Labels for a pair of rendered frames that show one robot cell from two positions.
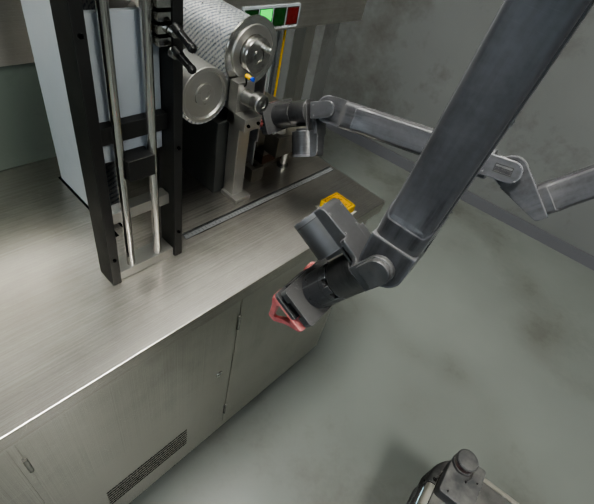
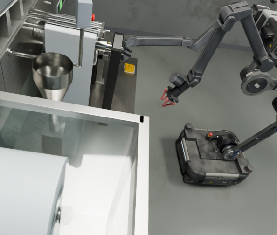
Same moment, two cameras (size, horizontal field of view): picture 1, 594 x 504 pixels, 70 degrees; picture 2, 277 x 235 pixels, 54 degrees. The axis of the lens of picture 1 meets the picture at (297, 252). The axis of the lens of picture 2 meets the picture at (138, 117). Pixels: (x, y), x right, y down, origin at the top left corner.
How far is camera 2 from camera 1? 1.18 m
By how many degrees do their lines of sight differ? 31
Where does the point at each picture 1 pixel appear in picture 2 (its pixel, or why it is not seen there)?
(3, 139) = not seen: hidden behind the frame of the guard
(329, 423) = not seen: hidden behind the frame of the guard
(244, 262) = (126, 100)
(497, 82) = (213, 46)
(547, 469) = (202, 118)
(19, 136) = not seen: hidden behind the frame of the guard
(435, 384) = (159, 112)
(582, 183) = (204, 39)
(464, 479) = (190, 131)
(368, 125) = (145, 42)
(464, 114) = (209, 51)
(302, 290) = (172, 95)
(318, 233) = (178, 80)
